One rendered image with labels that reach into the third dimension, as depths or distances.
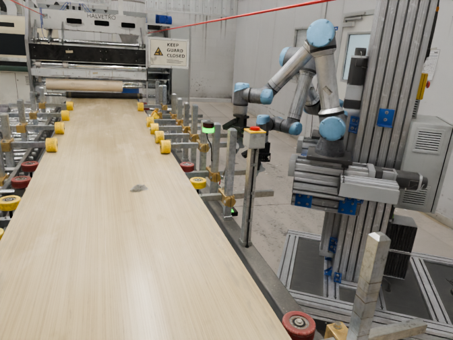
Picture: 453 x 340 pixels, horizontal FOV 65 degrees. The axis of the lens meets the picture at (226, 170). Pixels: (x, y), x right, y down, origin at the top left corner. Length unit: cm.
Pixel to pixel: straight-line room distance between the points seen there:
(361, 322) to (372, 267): 15
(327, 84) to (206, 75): 933
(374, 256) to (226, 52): 1036
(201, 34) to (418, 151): 930
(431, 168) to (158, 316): 160
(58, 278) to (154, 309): 30
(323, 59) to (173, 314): 124
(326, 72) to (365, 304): 108
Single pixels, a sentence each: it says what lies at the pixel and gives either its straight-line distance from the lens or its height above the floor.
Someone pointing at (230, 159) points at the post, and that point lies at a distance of 172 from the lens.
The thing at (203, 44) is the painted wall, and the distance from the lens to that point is 1090.
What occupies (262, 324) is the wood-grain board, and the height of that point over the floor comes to 90.
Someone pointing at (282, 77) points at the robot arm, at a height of 140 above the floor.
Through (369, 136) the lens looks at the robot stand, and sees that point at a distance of 207.
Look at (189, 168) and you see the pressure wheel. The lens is 196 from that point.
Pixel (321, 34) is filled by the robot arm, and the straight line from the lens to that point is 170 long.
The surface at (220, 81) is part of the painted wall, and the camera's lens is 1106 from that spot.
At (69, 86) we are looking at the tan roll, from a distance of 440.
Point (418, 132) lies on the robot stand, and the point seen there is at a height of 118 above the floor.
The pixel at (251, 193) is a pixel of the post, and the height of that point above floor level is 96.
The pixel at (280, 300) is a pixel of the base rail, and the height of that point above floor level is 70.
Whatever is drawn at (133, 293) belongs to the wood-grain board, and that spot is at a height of 90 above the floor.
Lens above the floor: 152
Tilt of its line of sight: 18 degrees down
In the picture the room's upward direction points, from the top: 4 degrees clockwise
